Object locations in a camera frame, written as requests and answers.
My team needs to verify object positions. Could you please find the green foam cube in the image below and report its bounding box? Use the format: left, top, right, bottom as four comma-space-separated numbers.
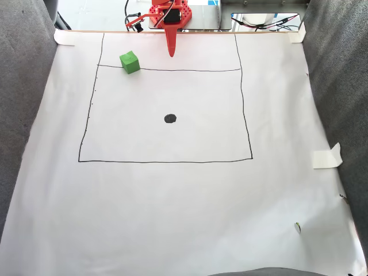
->
119, 50, 141, 75

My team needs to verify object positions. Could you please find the dark chair part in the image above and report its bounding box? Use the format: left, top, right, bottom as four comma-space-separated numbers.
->
43, 0, 72, 31

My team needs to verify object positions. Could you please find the large white paper sheet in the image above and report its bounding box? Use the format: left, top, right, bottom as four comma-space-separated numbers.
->
0, 30, 368, 276

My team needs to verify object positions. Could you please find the grey carpet panel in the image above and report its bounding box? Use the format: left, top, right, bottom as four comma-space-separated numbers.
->
0, 0, 59, 245
301, 0, 368, 261

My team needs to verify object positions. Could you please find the white tape piece folded flap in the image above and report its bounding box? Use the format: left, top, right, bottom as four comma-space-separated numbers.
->
312, 142, 344, 170

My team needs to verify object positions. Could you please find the red black servo cable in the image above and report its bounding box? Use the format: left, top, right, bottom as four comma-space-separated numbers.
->
153, 0, 177, 29

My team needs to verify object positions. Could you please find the grey metal base plate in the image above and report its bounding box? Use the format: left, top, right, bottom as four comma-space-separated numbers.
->
148, 5, 221, 31

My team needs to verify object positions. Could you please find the orange bracket wrist camera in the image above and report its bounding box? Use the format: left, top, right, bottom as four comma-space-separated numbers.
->
125, 12, 151, 33

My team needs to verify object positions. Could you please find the black camera cable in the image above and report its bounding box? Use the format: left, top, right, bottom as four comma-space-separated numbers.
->
124, 0, 141, 25

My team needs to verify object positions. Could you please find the red wire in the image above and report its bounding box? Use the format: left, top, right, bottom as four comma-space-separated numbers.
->
231, 14, 300, 29

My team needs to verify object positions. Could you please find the grey metal frame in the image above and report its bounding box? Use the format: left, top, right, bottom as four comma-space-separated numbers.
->
219, 0, 310, 33

